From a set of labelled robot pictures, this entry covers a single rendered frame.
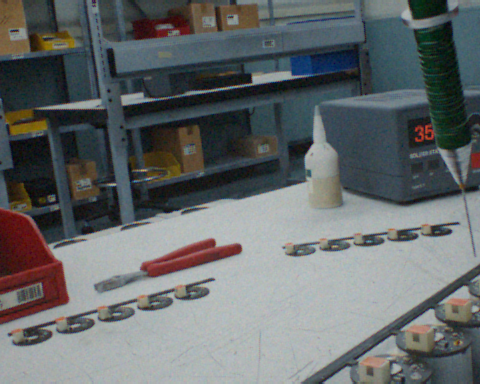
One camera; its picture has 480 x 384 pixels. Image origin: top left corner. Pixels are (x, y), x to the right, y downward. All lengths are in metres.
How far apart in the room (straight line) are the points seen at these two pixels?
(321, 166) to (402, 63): 5.65
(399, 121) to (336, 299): 0.26
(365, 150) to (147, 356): 0.38
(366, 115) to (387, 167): 0.06
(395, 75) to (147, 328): 6.00
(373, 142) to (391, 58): 5.71
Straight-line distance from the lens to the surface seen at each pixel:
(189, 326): 0.47
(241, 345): 0.43
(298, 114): 6.07
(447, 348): 0.26
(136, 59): 2.83
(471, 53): 5.94
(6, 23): 4.46
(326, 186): 0.74
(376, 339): 0.27
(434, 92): 0.23
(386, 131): 0.71
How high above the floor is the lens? 0.92
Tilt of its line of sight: 11 degrees down
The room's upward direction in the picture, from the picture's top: 7 degrees counter-clockwise
